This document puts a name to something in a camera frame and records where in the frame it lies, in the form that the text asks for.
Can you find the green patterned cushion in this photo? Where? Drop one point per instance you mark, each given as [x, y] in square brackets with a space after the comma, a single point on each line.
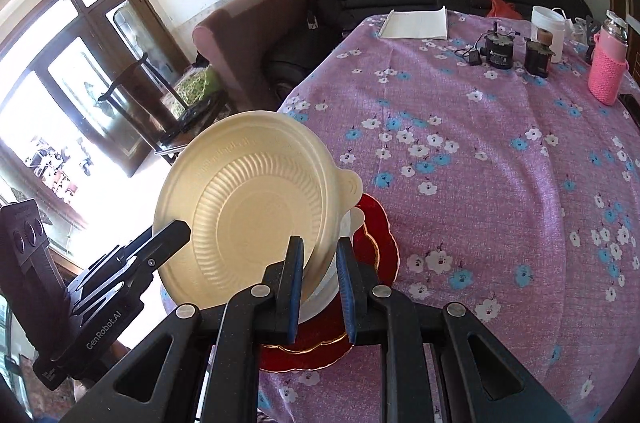
[200, 83]

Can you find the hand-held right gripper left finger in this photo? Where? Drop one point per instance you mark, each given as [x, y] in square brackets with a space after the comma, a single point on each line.
[298, 288]

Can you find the brown armchair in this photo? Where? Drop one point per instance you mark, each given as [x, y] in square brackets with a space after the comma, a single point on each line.
[240, 48]

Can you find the red plastic bag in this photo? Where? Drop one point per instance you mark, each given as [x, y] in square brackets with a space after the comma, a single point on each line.
[502, 8]

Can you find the black smartphone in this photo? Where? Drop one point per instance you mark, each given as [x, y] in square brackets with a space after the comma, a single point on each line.
[631, 105]

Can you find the wooden glass door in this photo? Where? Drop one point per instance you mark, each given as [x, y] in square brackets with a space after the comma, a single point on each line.
[75, 68]

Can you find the white plastic jar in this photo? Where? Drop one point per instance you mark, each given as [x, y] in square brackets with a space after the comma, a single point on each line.
[547, 20]

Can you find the black device with brown top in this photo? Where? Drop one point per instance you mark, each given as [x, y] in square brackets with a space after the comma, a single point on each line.
[539, 58]

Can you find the dark wooden chair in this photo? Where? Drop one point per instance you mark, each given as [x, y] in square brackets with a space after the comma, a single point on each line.
[120, 85]

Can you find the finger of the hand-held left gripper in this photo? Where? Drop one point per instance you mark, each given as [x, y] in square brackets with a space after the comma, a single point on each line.
[167, 243]
[120, 280]

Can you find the pink bottle with knitted sleeve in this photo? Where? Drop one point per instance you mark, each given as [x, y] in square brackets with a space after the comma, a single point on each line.
[607, 68]

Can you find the black cylindrical device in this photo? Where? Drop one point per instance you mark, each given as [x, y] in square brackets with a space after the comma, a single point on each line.
[500, 50]

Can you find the small black adapter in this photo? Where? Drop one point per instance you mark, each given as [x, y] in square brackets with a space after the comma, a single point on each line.
[474, 56]

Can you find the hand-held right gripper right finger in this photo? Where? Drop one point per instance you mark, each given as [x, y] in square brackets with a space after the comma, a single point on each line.
[345, 293]

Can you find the white plastic bowl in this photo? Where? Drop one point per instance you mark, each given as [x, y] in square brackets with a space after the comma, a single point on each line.
[320, 298]

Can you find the white paper pad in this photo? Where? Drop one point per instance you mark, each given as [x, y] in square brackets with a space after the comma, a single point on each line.
[415, 23]

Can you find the cream plastic bowl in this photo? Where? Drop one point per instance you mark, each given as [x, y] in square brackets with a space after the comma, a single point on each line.
[240, 203]

